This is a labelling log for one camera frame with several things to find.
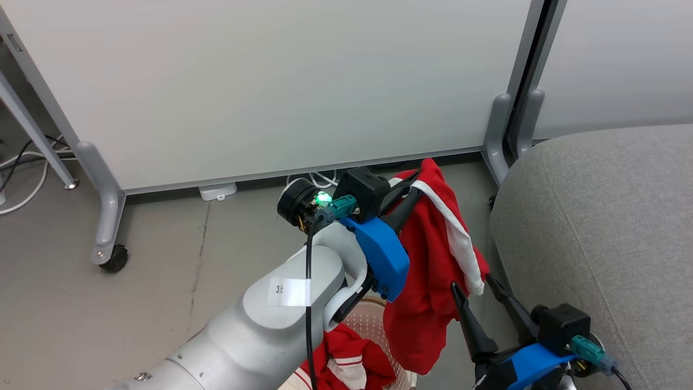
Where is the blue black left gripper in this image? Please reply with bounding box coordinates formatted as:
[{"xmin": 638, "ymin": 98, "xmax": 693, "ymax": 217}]
[{"xmin": 277, "ymin": 171, "xmax": 424, "ymax": 303}]

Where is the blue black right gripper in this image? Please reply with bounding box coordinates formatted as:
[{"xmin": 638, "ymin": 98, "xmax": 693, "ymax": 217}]
[{"xmin": 450, "ymin": 274, "xmax": 610, "ymax": 390}]

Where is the red garment with white stripe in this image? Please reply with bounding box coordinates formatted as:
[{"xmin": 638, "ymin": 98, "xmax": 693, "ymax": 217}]
[{"xmin": 382, "ymin": 157, "xmax": 491, "ymax": 375}]

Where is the white plastic laundry basket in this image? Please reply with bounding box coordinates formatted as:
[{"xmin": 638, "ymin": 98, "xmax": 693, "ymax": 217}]
[{"xmin": 279, "ymin": 297, "xmax": 419, "ymax": 390}]

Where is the grey fabric seat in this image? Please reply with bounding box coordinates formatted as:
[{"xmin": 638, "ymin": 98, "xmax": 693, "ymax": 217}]
[{"xmin": 490, "ymin": 123, "xmax": 693, "ymax": 390}]

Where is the red white crumpled garment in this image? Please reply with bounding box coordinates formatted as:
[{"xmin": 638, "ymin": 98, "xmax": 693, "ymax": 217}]
[{"xmin": 300, "ymin": 323, "xmax": 397, "ymax": 390}]

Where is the white power adaptor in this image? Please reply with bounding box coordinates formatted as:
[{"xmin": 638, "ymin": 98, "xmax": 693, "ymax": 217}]
[{"xmin": 199, "ymin": 183, "xmax": 238, "ymax": 202}]

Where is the grey metal table leg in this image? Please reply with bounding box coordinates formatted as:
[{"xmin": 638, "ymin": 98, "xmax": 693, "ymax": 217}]
[{"xmin": 0, "ymin": 70, "xmax": 80, "ymax": 190}]

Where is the teal left cable connector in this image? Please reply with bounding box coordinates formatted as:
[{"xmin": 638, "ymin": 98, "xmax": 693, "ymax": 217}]
[{"xmin": 313, "ymin": 195, "xmax": 358, "ymax": 227}]

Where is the coiled white floor cable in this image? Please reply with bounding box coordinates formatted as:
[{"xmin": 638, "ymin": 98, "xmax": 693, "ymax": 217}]
[{"xmin": 286, "ymin": 170, "xmax": 339, "ymax": 190}]

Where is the teal grey right cable connector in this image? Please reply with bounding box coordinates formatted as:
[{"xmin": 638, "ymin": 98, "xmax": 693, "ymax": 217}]
[{"xmin": 571, "ymin": 335, "xmax": 618, "ymax": 375}]

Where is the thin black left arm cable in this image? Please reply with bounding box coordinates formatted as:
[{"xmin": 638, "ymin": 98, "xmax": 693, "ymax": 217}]
[{"xmin": 305, "ymin": 217, "xmax": 320, "ymax": 390}]

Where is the white partition panel grey frame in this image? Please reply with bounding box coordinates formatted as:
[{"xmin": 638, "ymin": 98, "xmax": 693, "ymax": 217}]
[
  {"xmin": 0, "ymin": 0, "xmax": 547, "ymax": 266},
  {"xmin": 514, "ymin": 0, "xmax": 693, "ymax": 159}
]

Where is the long white floor cable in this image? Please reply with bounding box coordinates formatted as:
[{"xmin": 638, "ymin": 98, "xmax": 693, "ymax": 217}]
[{"xmin": 0, "ymin": 152, "xmax": 76, "ymax": 216}]

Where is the black floor cable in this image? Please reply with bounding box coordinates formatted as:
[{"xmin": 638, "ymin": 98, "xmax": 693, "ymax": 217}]
[{"xmin": 0, "ymin": 134, "xmax": 74, "ymax": 193}]

